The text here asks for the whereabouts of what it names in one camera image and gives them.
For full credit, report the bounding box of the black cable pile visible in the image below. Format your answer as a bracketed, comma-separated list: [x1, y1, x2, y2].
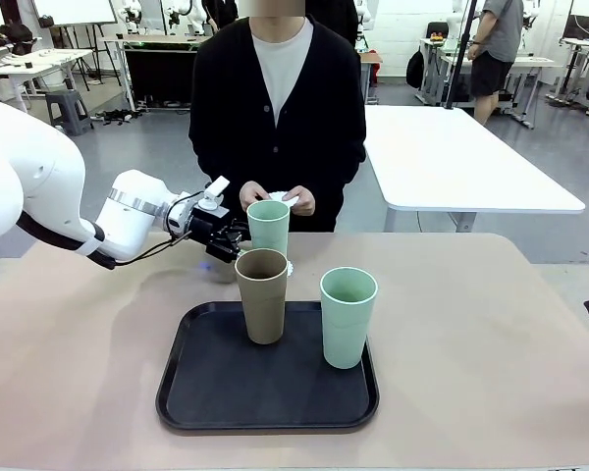
[93, 108, 141, 127]

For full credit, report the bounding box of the white work desk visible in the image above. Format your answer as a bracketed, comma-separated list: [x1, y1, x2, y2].
[0, 48, 95, 119]

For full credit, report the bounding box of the white desk with cables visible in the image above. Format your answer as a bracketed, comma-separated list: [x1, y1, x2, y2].
[559, 36, 589, 117]

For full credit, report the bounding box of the person's left hand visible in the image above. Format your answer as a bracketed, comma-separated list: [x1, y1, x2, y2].
[283, 184, 317, 217]

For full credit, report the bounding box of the person in black cardigan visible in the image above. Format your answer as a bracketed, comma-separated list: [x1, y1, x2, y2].
[188, 0, 368, 235]

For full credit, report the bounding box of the grey plastic step stool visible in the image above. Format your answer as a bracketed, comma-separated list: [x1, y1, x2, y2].
[45, 89, 95, 137]

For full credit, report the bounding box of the black fronted workbench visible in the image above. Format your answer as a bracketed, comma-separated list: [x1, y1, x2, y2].
[100, 33, 212, 114]

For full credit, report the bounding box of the black stand pole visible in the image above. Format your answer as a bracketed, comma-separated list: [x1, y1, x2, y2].
[445, 0, 478, 110]

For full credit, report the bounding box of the whiteboard on easel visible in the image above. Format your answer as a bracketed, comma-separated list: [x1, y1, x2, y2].
[31, 0, 120, 28]

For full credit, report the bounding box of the large white table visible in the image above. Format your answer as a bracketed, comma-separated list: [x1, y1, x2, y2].
[364, 104, 586, 215]

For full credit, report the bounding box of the bystander in black clothes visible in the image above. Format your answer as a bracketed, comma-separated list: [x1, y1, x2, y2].
[318, 0, 360, 50]
[200, 0, 240, 35]

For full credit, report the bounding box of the person's left forearm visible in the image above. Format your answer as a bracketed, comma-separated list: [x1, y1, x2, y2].
[311, 136, 368, 207]

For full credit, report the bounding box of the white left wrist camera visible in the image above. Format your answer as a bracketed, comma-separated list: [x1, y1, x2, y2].
[195, 177, 231, 220]

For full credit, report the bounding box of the white table leg frame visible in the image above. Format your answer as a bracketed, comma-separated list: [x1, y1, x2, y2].
[449, 211, 478, 234]

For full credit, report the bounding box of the person's right hand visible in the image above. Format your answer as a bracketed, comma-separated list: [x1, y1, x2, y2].
[239, 180, 276, 211]

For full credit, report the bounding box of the light green plastic cup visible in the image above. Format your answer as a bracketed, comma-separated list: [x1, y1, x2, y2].
[319, 267, 378, 370]
[246, 199, 292, 261]

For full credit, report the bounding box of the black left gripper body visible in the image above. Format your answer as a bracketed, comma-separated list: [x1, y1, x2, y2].
[188, 217, 217, 247]

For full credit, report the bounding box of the brown plastic cup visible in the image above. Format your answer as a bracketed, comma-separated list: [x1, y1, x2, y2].
[234, 248, 290, 345]

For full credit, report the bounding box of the white desk with equipment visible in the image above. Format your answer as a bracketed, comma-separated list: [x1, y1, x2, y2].
[419, 36, 556, 129]

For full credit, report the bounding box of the black bag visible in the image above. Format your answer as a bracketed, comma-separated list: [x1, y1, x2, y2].
[0, 22, 35, 56]

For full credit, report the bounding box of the black plastic serving tray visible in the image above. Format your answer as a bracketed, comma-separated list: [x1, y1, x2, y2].
[155, 300, 380, 433]

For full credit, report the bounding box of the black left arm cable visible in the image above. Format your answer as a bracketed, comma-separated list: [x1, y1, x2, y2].
[17, 190, 207, 271]

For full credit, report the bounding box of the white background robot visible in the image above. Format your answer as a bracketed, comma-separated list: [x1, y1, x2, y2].
[120, 0, 144, 35]
[166, 0, 207, 36]

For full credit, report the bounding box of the black backpack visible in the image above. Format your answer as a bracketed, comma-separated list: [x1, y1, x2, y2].
[404, 47, 426, 90]

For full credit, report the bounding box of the bystander in grey shirt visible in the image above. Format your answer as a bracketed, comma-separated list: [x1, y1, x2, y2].
[468, 0, 525, 127]

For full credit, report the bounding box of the person's right forearm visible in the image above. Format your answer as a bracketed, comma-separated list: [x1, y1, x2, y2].
[188, 131, 249, 197]

